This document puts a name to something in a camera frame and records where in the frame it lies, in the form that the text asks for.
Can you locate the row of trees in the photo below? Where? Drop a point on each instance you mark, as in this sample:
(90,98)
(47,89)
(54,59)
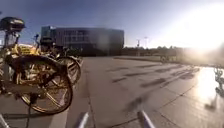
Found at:
(156,51)

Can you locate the large dark glass building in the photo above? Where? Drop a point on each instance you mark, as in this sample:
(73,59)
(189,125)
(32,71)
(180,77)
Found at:
(90,40)

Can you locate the robot's own part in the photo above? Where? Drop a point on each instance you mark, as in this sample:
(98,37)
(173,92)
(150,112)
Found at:
(146,120)
(83,120)

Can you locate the grey stone slab pavement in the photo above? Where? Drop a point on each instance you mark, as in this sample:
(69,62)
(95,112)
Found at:
(133,86)

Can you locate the yellow bicycle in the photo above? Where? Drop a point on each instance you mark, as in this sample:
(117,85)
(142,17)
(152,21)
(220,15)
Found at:
(40,83)

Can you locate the pole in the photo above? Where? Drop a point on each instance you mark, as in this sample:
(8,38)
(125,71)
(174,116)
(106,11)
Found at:
(138,45)

